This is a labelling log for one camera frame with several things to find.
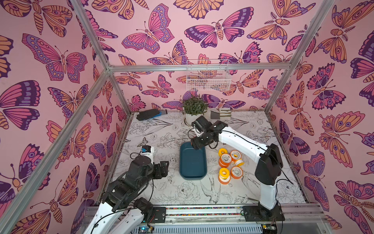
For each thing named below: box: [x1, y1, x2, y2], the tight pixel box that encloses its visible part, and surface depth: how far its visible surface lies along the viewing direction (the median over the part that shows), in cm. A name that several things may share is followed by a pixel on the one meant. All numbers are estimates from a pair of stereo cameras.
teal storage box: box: [179, 141, 208, 180], surface depth 92 cm
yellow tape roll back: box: [218, 147, 229, 157], surface depth 97 cm
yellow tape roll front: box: [218, 167, 230, 180], surface depth 85 cm
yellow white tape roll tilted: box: [235, 158, 245, 167], surface depth 89 cm
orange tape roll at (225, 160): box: [218, 153, 232, 169], surface depth 91 cm
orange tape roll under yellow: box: [218, 174, 231, 185], surface depth 85 cm
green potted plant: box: [182, 94, 209, 116], surface depth 98 cm
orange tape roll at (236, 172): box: [229, 165, 244, 180], surface depth 89 cm
